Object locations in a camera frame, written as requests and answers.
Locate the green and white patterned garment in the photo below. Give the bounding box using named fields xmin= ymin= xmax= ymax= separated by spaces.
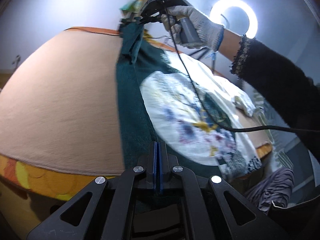
xmin=116 ymin=23 xmax=262 ymax=181

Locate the right forearm black sleeve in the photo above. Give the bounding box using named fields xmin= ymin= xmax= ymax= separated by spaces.
xmin=219 ymin=29 xmax=319 ymax=158

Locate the grey striped clothing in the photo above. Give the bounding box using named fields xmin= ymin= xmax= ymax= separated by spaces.
xmin=244 ymin=167 xmax=295 ymax=215

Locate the right hand grey glove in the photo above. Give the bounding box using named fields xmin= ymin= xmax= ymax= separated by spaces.
xmin=161 ymin=5 xmax=224 ymax=52

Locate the orange floral bedsheet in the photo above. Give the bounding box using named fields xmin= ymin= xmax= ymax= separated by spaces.
xmin=0 ymin=26 xmax=273 ymax=202

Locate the folded cream cloth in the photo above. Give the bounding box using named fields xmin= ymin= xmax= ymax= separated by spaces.
xmin=233 ymin=96 xmax=256 ymax=118

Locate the beige blanket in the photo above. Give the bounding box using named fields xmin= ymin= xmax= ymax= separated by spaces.
xmin=0 ymin=29 xmax=271 ymax=178

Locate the white ring light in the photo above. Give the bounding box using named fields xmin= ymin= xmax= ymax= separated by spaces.
xmin=209 ymin=0 xmax=258 ymax=38

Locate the black ring light tripod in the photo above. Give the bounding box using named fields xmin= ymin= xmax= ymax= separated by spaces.
xmin=188 ymin=47 xmax=218 ymax=75

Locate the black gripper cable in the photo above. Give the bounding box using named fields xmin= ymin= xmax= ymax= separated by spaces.
xmin=163 ymin=7 xmax=320 ymax=133

